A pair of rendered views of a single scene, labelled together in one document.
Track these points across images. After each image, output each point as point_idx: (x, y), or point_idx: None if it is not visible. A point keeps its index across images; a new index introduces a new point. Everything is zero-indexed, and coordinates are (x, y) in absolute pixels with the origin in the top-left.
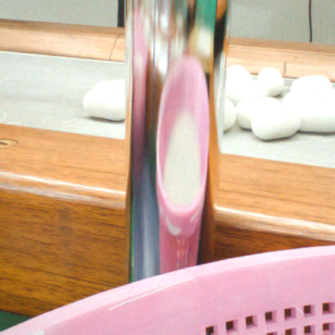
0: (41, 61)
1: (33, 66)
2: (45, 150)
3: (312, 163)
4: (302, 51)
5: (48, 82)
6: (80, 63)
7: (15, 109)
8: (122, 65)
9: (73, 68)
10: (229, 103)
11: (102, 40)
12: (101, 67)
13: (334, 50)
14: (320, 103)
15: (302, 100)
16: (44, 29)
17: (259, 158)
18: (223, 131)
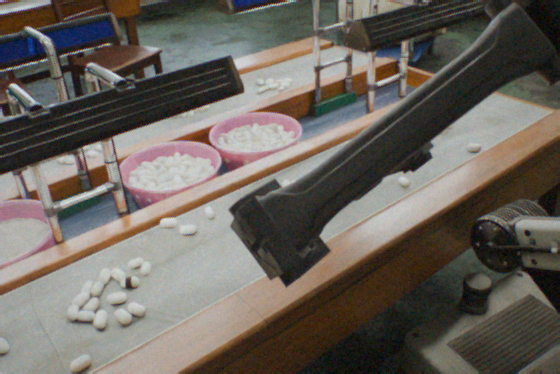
0: (244, 274)
1: (234, 269)
2: (93, 236)
3: (70, 287)
4: (138, 349)
5: (195, 266)
6: (230, 285)
7: (163, 252)
8: (217, 298)
9: (220, 280)
10: (99, 276)
11: (241, 290)
12: (216, 289)
13: (128, 369)
14: (78, 294)
15: (84, 292)
16: None
17: (63, 256)
18: (50, 231)
